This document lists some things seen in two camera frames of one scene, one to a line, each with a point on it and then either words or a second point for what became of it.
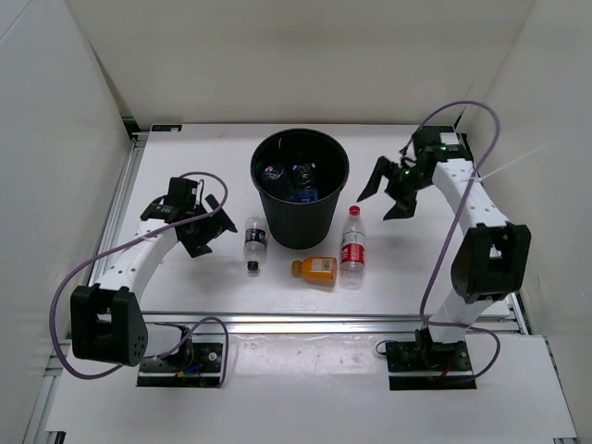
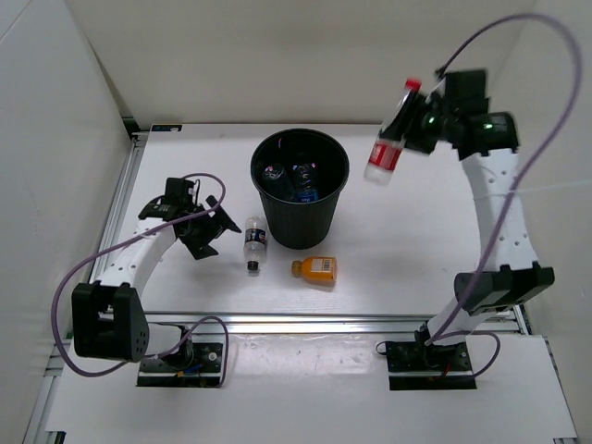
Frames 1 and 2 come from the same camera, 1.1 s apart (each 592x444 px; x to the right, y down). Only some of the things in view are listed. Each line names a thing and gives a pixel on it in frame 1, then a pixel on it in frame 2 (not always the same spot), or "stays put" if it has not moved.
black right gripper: [405, 205] to [413, 107]
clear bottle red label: [352, 254] to [387, 153]
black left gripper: [197, 245] stays put
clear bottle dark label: [254, 241] stays put
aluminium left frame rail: [119, 207] stays put
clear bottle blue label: [303, 190] stays put
